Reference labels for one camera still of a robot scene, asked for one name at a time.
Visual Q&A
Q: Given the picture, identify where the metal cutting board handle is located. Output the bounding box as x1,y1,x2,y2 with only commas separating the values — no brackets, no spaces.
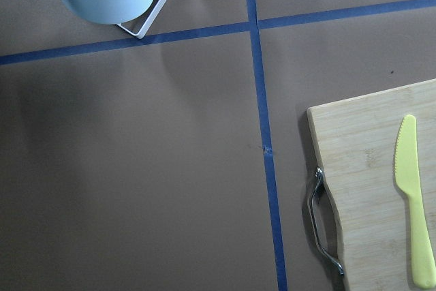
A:
306,166,345,277

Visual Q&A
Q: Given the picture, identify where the bamboo cutting board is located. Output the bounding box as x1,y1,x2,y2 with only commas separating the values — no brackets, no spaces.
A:
307,80,435,290

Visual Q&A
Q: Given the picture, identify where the yellow plastic knife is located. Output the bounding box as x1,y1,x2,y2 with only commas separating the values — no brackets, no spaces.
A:
394,114,435,290

